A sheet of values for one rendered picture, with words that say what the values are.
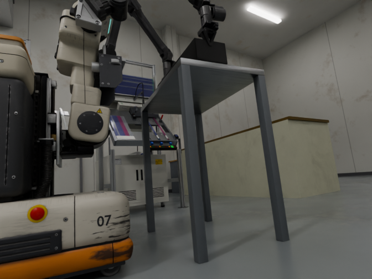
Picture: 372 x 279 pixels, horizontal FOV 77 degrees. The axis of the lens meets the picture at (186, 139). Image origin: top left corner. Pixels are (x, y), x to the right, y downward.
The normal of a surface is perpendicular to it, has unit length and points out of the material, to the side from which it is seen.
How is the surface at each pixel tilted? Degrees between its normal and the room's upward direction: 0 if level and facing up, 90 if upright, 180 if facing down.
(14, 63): 90
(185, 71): 90
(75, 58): 90
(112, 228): 90
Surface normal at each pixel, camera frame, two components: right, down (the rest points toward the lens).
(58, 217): 0.41, -0.18
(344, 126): -0.85, -0.01
